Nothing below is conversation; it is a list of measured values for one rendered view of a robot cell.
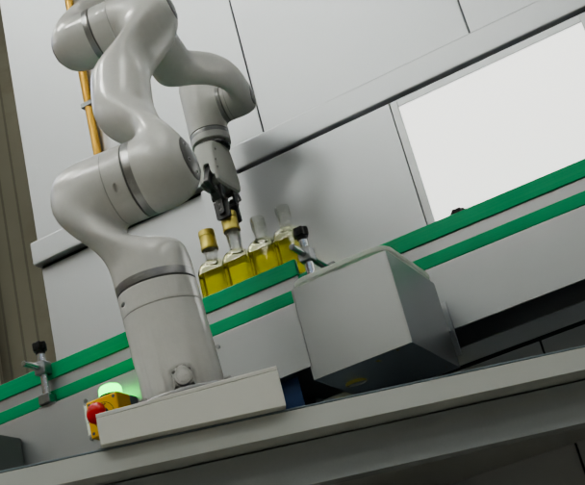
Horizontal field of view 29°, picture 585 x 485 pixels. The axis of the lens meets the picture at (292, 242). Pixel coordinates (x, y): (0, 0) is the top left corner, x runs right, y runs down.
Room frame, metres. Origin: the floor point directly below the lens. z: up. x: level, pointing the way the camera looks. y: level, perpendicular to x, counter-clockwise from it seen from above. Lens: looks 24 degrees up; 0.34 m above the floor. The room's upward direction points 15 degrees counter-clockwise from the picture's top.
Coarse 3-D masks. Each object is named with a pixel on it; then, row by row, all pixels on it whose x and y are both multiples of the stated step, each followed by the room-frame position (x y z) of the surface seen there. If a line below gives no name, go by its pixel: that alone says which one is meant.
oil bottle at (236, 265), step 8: (232, 248) 2.08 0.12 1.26; (240, 248) 2.06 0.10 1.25; (224, 256) 2.07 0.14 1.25; (232, 256) 2.07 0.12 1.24; (240, 256) 2.06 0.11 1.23; (224, 264) 2.07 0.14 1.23; (232, 264) 2.07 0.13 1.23; (240, 264) 2.06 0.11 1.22; (248, 264) 2.06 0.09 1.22; (224, 272) 2.08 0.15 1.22; (232, 272) 2.07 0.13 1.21; (240, 272) 2.06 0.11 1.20; (248, 272) 2.06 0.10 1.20; (232, 280) 2.07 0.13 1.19; (240, 280) 2.06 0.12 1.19
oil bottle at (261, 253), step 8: (256, 240) 2.05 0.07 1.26; (264, 240) 2.04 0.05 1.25; (248, 248) 2.05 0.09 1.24; (256, 248) 2.05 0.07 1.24; (264, 248) 2.04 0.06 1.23; (272, 248) 2.04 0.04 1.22; (248, 256) 2.06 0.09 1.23; (256, 256) 2.05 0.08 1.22; (264, 256) 2.04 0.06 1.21; (272, 256) 2.04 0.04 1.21; (256, 264) 2.05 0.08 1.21; (264, 264) 2.04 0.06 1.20; (272, 264) 2.04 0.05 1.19; (256, 272) 2.05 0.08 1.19
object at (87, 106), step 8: (64, 0) 2.35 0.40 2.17; (72, 0) 2.35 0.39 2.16; (80, 72) 2.34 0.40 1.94; (80, 80) 2.34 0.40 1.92; (88, 80) 2.35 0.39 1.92; (88, 88) 2.34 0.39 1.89; (88, 96) 2.34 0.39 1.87; (88, 104) 2.34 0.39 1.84; (88, 112) 2.34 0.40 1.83; (88, 120) 2.34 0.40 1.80; (96, 128) 2.35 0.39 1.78; (96, 136) 2.34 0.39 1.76; (96, 144) 2.34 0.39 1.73; (96, 152) 2.34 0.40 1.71
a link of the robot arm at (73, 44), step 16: (80, 0) 1.66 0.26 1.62; (96, 0) 1.67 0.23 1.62; (64, 16) 1.64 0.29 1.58; (80, 16) 1.61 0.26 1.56; (64, 32) 1.62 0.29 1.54; (80, 32) 1.62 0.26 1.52; (64, 48) 1.63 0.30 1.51; (80, 48) 1.63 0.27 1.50; (96, 48) 1.63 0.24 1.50; (64, 64) 1.67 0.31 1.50; (80, 64) 1.66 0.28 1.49
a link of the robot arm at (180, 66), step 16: (176, 48) 1.87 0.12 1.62; (160, 64) 1.88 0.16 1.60; (176, 64) 1.90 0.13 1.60; (192, 64) 1.93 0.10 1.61; (208, 64) 1.95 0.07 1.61; (224, 64) 1.97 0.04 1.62; (160, 80) 1.93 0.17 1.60; (176, 80) 1.93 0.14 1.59; (192, 80) 1.94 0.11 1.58; (208, 80) 1.95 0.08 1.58; (224, 80) 1.97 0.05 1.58; (240, 80) 2.00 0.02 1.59; (224, 96) 2.04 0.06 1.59; (240, 96) 2.02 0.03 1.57; (240, 112) 2.07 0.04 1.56
